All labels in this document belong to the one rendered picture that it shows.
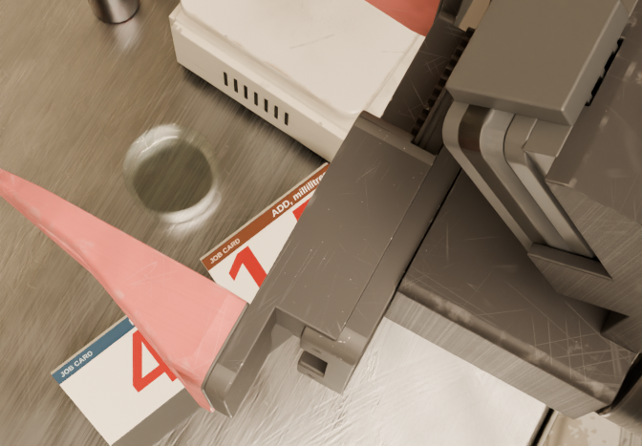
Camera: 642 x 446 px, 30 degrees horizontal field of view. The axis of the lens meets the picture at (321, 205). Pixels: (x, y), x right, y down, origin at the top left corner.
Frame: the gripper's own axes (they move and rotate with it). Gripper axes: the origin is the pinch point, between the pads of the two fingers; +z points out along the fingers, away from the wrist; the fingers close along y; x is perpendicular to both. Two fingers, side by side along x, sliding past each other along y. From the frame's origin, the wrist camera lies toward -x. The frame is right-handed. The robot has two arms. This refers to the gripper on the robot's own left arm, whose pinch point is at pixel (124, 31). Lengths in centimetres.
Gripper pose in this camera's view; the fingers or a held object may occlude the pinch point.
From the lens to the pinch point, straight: 31.0
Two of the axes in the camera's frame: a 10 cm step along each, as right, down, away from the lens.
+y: -4.8, 8.4, -2.4
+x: -0.3, 2.6, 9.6
